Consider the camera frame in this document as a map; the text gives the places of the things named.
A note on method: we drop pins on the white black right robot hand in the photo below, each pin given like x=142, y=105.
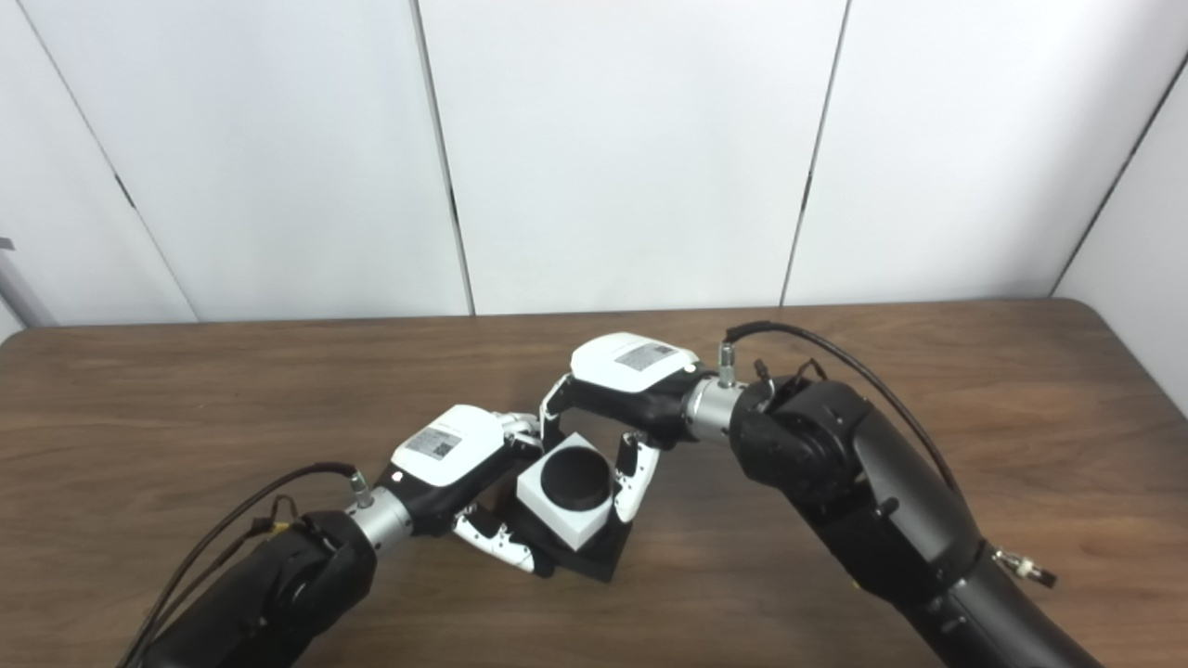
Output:
x=631, y=366

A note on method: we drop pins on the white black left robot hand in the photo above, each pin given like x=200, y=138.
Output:
x=445, y=450

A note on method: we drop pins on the black peg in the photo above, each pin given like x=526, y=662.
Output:
x=575, y=478

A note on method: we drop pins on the white square piece with hole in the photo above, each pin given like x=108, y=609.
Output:
x=555, y=513

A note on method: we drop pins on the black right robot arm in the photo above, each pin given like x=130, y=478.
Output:
x=863, y=482

